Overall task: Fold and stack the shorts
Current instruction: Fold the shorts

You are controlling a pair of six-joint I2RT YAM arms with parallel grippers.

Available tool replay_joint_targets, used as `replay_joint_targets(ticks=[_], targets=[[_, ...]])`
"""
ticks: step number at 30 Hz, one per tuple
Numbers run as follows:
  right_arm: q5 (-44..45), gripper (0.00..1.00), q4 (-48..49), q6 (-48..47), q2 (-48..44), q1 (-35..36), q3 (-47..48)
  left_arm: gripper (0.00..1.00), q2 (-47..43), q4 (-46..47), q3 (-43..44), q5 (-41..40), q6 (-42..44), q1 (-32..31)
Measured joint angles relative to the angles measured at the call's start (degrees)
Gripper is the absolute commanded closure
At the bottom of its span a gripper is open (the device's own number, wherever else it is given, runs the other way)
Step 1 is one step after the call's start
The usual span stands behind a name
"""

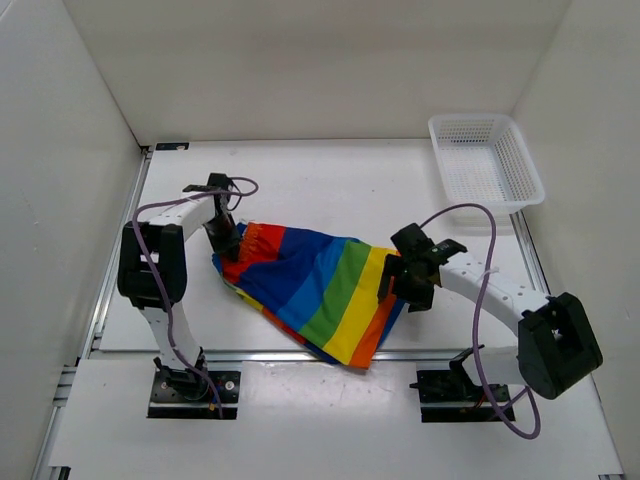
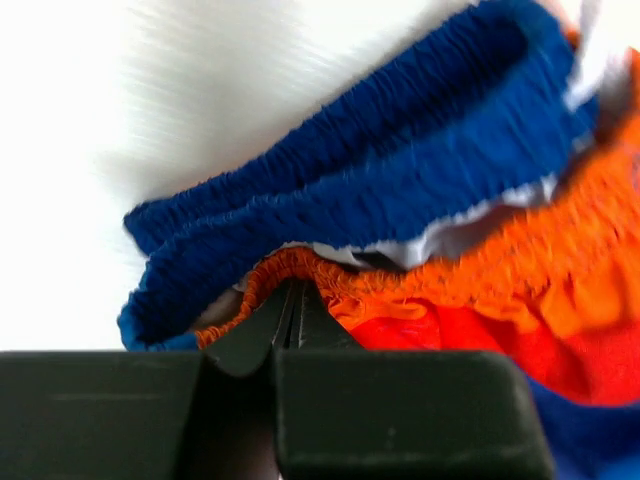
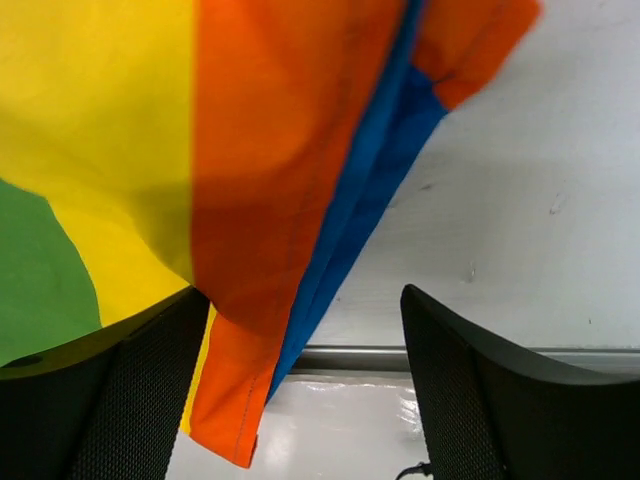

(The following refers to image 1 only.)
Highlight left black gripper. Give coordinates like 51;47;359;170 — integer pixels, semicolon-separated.
202;212;243;261

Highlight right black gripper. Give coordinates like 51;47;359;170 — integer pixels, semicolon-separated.
376;253;434;313

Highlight rainbow striped shorts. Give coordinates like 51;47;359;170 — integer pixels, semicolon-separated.
212;222;405;369

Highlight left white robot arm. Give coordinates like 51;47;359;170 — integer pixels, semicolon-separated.
117;184;242;407

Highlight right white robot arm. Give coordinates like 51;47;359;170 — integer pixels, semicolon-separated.
377;223;603;400

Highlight white plastic mesh basket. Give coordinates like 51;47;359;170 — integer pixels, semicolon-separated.
428;113;545;235

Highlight aluminium front rail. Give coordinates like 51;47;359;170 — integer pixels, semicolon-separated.
82;348;571;364

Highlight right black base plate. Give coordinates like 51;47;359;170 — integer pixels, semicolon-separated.
409;370;500;424

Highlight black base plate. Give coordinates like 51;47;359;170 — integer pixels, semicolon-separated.
147;357;241;420
409;370;500;424

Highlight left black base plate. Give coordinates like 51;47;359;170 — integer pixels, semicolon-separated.
147;357;241;420

